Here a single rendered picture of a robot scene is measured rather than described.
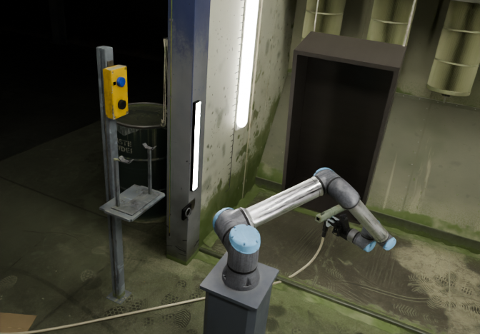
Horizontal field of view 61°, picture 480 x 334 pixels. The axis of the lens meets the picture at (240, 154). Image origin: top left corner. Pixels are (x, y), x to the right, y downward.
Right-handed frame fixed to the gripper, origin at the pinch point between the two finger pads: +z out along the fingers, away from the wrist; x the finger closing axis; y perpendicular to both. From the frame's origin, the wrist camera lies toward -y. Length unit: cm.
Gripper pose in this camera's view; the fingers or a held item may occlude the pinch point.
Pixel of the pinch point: (326, 216)
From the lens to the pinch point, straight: 294.1
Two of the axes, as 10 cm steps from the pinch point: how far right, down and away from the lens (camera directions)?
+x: 7.4, -2.3, 6.3
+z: -6.6, -4.0, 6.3
